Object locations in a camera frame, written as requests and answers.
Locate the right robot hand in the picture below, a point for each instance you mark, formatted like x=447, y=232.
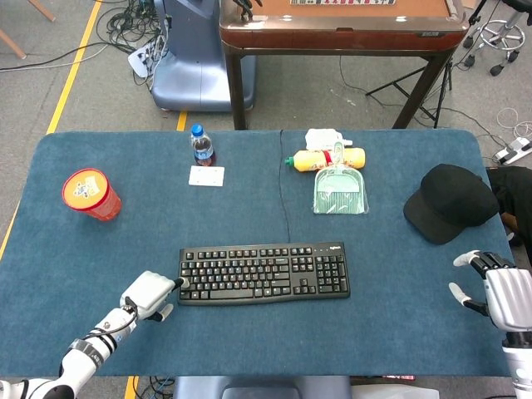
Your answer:
x=508, y=297

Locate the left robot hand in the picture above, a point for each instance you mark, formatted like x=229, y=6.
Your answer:
x=148, y=292

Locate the black computer keyboard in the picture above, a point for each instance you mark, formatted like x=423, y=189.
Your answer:
x=263, y=273

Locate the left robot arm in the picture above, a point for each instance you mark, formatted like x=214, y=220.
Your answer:
x=79, y=357

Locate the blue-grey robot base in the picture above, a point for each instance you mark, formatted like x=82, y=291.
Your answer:
x=195, y=66

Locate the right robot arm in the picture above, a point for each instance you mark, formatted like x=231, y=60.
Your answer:
x=519, y=361

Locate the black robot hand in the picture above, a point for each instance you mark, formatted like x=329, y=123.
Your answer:
x=246, y=7

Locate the black bag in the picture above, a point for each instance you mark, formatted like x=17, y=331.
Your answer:
x=515, y=195

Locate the black baseball cap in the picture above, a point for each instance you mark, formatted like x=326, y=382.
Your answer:
x=451, y=202

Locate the red instant noodle cup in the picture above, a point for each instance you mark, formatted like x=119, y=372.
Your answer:
x=90, y=194

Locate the blue table cloth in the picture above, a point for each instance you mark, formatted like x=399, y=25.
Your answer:
x=257, y=332

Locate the white rectangular card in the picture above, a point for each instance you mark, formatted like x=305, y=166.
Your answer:
x=206, y=176

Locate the grey-blue robot torso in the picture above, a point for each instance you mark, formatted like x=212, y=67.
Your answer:
x=262, y=387

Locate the blue-capped cola bottle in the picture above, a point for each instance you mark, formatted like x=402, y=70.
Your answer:
x=202, y=146

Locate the green dustpan and brush set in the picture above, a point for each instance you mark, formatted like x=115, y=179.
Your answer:
x=341, y=190

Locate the yellow bottle with green cap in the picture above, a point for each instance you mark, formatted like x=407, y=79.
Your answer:
x=307, y=160

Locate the black tripod stand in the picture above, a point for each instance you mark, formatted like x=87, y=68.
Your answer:
x=420, y=89

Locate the white crumpled cloth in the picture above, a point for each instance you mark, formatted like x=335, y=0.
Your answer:
x=322, y=137

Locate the white power strip with plugs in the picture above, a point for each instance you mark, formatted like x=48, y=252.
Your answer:
x=145, y=56

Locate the chrome stool with casters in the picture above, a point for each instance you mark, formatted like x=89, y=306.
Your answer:
x=498, y=31

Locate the wooden furniture leg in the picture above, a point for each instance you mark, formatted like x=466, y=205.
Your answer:
x=41, y=8
x=11, y=43

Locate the brown mahjong table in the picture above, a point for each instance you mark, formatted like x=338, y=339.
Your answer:
x=341, y=33

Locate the row of mahjong tiles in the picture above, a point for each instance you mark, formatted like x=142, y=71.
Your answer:
x=341, y=2

